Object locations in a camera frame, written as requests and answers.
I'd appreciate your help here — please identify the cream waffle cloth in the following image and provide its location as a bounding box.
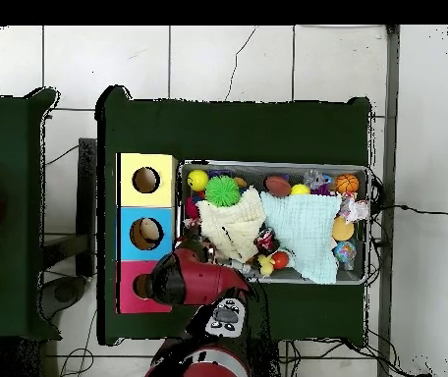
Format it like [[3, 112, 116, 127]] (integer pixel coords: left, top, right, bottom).
[[196, 187, 267, 263]]

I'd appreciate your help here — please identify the wooden box with three holes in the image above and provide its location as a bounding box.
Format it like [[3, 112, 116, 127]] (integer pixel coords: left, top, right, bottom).
[[115, 151, 179, 315]]

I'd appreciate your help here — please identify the green spiky rubber ball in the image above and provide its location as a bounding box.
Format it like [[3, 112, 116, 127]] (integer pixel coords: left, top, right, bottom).
[[203, 174, 242, 208]]

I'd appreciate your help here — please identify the yellow smiley foam ball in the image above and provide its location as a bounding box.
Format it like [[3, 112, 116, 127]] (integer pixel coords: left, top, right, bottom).
[[186, 169, 210, 192]]

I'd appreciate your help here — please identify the black and red can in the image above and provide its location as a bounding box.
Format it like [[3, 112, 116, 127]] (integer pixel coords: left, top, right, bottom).
[[252, 227, 281, 256]]

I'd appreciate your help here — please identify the brown toy football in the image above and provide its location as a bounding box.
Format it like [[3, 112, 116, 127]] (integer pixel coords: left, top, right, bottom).
[[263, 175, 293, 198]]

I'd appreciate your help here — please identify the dark green table cloth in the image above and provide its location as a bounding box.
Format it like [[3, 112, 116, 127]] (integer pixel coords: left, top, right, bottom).
[[95, 84, 372, 347], [0, 86, 62, 341]]

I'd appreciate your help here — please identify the mint green waffle cloth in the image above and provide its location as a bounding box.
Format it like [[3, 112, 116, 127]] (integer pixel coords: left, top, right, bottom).
[[259, 191, 343, 286]]

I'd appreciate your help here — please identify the peach foam ball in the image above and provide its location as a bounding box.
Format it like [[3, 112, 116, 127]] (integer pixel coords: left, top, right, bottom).
[[331, 215, 356, 242]]

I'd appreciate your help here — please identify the orange toy basketball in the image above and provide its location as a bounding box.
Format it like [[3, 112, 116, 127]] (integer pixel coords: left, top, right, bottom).
[[334, 173, 361, 194]]

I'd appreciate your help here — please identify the globe print foam ball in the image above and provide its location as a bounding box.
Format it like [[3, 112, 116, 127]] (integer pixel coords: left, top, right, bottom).
[[332, 241, 358, 265]]

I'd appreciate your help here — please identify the black upright panel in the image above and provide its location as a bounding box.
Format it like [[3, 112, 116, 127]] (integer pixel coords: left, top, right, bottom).
[[75, 136, 98, 278]]

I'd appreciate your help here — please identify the silver wire mesh bin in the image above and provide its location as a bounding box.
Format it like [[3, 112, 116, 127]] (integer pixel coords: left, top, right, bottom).
[[175, 158, 371, 286]]

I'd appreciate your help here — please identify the grey metal rail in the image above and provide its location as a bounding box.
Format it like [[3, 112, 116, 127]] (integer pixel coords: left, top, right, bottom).
[[376, 25, 401, 377]]

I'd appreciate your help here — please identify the black power cable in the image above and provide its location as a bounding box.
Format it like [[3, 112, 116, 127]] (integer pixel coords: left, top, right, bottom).
[[372, 202, 448, 216]]

